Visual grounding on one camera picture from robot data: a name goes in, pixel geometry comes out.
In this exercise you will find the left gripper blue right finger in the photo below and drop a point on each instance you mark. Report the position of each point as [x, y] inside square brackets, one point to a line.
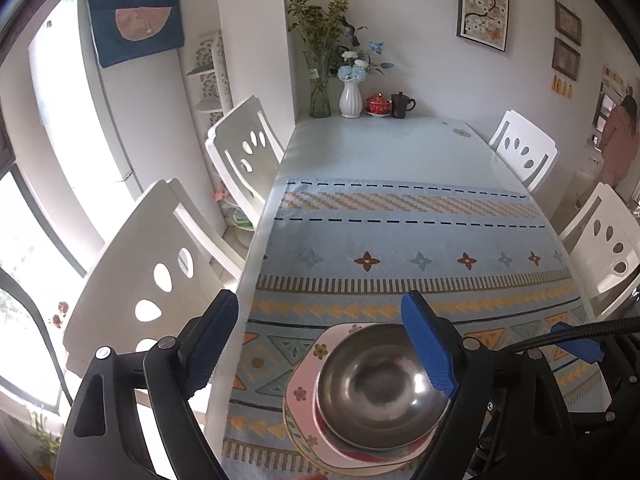
[435, 349]

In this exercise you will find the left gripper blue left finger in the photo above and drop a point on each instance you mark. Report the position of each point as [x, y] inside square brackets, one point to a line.
[205, 342]

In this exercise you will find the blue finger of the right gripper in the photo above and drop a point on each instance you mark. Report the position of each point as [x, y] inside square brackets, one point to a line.
[586, 348]

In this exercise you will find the stainless steel bowl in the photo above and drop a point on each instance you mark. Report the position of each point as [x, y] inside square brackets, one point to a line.
[374, 393]

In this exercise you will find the pink floral plate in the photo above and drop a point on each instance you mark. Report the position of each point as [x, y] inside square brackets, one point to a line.
[303, 384]

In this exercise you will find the white dining chair near left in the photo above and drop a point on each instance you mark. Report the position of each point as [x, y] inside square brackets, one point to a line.
[151, 278]

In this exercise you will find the white dining chair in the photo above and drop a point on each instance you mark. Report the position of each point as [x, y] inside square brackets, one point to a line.
[603, 244]
[151, 278]
[246, 154]
[528, 152]

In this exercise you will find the white dining chair near right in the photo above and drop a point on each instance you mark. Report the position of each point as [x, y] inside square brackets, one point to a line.
[603, 244]

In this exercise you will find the patterned blue table runner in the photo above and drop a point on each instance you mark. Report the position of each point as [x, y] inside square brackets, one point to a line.
[346, 251]

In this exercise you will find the white dining chair far left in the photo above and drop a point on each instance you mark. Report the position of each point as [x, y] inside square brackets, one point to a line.
[246, 154]

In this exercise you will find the white dining chair far right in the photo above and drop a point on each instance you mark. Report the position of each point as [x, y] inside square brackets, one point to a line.
[528, 152]

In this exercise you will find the person in pink clothes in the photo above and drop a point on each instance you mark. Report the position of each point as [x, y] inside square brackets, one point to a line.
[620, 142]

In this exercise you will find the white refrigerator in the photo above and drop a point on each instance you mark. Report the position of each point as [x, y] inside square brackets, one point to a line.
[115, 130]

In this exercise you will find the white corner shelf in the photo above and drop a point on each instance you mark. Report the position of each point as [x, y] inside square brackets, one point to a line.
[211, 73]

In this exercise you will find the dark brown mug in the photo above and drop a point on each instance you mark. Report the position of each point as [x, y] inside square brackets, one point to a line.
[402, 105]

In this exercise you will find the red lidded teacup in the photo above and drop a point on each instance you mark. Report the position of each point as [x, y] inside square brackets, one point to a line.
[378, 105]

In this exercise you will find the white ribbed flower vase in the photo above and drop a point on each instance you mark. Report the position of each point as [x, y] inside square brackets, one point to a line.
[351, 100]

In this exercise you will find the small framed picture lower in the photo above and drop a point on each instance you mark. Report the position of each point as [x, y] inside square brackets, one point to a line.
[565, 59]

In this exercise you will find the small framed picture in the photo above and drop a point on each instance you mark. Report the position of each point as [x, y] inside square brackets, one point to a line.
[565, 59]
[567, 23]

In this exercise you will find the glass vase with greenery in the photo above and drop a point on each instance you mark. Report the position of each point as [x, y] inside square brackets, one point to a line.
[320, 29]

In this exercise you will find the blue fabric cover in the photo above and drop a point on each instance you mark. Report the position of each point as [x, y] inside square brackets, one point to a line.
[123, 30]

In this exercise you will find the small framed picture upper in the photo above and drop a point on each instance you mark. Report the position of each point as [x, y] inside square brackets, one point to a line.
[567, 23]

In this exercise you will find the large framed wall picture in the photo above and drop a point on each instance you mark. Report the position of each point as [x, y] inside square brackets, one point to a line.
[485, 22]

